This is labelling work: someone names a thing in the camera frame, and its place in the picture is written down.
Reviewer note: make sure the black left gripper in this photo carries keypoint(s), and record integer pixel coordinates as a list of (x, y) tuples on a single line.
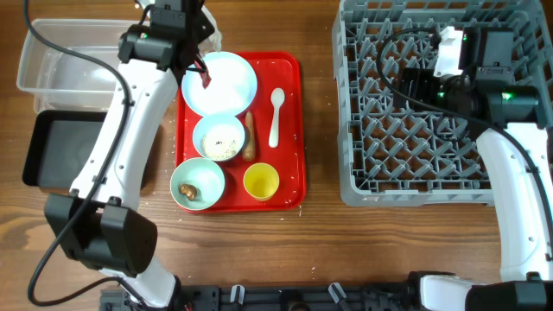
[(205, 25)]

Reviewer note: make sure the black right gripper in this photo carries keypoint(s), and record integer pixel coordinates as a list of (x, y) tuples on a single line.
[(422, 79)]

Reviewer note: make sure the red snack wrapper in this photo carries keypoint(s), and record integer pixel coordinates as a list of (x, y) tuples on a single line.
[(205, 78)]

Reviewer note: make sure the large light blue plate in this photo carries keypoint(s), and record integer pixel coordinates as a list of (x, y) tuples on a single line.
[(232, 88)]

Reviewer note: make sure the light blue bowl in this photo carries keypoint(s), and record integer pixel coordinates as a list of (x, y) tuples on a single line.
[(219, 137)]

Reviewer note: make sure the white plastic spoon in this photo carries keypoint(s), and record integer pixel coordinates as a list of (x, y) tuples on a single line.
[(277, 98)]

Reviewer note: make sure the pale green bowl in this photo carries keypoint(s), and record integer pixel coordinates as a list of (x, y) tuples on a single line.
[(206, 175)]

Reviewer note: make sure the brown food scrap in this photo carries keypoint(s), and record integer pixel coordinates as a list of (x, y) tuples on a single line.
[(189, 191)]

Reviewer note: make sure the yellow plastic cup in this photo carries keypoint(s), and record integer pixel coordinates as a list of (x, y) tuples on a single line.
[(261, 181)]

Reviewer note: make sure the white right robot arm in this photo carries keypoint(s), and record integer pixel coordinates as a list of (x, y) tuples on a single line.
[(505, 121)]

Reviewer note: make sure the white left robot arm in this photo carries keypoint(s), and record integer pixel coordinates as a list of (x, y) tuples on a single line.
[(98, 223)]

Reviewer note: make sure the grey dishwasher rack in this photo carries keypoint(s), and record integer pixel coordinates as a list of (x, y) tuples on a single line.
[(393, 156)]

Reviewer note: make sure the black waste tray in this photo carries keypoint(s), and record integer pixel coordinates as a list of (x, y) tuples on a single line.
[(60, 144)]

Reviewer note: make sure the red serving tray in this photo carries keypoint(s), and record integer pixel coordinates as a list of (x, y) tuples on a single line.
[(273, 69)]

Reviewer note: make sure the clear plastic bin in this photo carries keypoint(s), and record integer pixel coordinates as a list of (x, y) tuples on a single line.
[(62, 82)]

